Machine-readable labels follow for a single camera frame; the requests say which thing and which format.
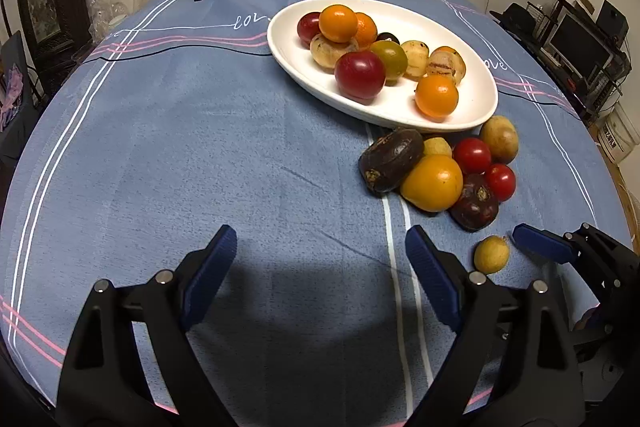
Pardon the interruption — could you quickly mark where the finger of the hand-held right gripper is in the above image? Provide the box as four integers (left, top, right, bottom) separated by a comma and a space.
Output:
511, 223, 640, 293

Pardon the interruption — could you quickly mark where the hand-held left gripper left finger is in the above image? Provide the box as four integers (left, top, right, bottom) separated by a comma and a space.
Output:
55, 224, 238, 427

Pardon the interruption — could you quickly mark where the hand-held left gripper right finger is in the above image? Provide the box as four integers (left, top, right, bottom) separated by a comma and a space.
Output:
405, 225, 586, 427

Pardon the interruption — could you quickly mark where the small tan longan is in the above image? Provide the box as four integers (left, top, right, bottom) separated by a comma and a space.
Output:
473, 235, 511, 275

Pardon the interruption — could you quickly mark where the white oval plate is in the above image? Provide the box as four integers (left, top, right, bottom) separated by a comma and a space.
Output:
266, 0, 499, 131

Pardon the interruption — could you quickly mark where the brown streaked round fruit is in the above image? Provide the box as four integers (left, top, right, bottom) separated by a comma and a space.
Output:
426, 47, 467, 86

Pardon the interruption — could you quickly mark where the dark red plum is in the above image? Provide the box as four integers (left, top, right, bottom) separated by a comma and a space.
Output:
334, 50, 387, 104

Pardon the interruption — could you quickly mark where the tan spotted round fruit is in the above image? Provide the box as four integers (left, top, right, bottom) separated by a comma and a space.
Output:
310, 33, 361, 72
400, 39, 430, 81

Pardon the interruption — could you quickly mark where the green-brown round fruit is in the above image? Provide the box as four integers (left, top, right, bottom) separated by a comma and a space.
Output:
370, 40, 408, 82

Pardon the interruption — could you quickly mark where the small red plum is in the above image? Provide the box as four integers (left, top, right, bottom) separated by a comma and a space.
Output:
297, 12, 323, 48

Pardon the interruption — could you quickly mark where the red cherry tomato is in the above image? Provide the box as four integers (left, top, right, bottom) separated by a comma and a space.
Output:
484, 163, 517, 202
452, 137, 492, 175

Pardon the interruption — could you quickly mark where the dark purple round fruit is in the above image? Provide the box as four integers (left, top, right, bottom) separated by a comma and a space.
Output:
449, 174, 500, 232

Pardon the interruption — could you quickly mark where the large orange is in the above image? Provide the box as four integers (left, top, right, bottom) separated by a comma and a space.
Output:
400, 154, 464, 212

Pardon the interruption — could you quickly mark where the yellow-green round fruit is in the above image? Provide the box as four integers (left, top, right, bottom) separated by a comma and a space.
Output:
479, 115, 520, 165

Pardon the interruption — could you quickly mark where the dark purple oblong fruit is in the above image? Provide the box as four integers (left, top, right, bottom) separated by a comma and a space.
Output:
358, 128, 426, 194

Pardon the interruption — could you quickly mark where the small yellow fruit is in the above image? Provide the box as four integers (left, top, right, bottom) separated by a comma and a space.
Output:
422, 137, 453, 158

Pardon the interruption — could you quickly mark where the blue striped tablecloth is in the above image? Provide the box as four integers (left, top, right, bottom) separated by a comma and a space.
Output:
0, 0, 640, 423

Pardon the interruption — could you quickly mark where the white plastic bucket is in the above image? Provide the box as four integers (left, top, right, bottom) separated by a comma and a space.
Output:
597, 102, 640, 162

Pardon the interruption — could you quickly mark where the black computer desk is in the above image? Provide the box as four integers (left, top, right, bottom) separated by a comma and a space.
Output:
490, 2, 633, 122

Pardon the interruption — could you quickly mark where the computer monitor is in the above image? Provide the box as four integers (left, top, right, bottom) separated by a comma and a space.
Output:
550, 12, 613, 78

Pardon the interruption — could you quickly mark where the black hat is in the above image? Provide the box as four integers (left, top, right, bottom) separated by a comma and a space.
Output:
492, 3, 541, 32

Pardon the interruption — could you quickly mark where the black speaker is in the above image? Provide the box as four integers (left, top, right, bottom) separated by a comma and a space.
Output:
596, 0, 629, 38

